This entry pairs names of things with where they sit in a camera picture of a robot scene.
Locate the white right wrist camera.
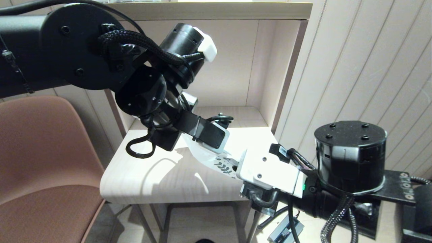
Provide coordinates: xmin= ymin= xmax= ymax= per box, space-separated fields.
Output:
xmin=236 ymin=148 xmax=306 ymax=216

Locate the brown upholstered chair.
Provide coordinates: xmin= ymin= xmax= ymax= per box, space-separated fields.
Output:
xmin=0 ymin=96 xmax=117 ymax=243

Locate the grey power adapter box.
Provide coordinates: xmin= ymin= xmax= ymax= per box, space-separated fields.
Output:
xmin=267 ymin=216 xmax=304 ymax=243

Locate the black left camera cable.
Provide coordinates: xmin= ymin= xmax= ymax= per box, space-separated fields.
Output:
xmin=206 ymin=114 xmax=234 ymax=130

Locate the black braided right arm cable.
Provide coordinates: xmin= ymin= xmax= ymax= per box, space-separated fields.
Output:
xmin=320 ymin=194 xmax=359 ymax=243

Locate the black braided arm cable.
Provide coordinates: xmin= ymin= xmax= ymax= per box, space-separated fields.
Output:
xmin=320 ymin=194 xmax=359 ymax=243
xmin=98 ymin=30 xmax=203 ymax=159

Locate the white floral zip pouch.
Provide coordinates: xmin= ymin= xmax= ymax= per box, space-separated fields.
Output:
xmin=184 ymin=135 xmax=241 ymax=180

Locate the light wooden shelf desk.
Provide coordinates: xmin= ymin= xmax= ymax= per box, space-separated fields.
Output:
xmin=100 ymin=3 xmax=313 ymax=243

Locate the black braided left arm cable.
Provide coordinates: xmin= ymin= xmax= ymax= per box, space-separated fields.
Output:
xmin=98 ymin=30 xmax=203 ymax=159

